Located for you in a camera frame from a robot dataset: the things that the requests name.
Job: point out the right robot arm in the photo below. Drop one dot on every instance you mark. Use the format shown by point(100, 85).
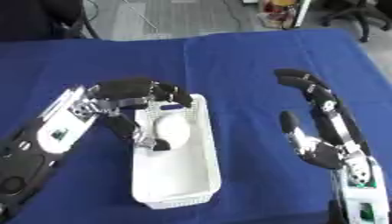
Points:
point(360, 189)

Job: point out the yellow and red bag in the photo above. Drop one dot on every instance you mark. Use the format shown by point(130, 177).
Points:
point(283, 13)

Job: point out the white plastic basket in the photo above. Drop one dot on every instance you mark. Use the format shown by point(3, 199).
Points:
point(176, 157)

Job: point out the white round object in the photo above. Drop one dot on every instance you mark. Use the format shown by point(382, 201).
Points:
point(172, 131)

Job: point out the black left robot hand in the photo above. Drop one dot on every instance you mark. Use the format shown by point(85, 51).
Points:
point(127, 89)

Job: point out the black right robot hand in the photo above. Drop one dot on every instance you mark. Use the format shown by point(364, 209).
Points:
point(326, 145)

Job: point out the black office chair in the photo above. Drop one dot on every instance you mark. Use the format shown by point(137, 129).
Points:
point(357, 14)

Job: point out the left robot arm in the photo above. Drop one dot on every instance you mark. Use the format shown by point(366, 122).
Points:
point(46, 140)

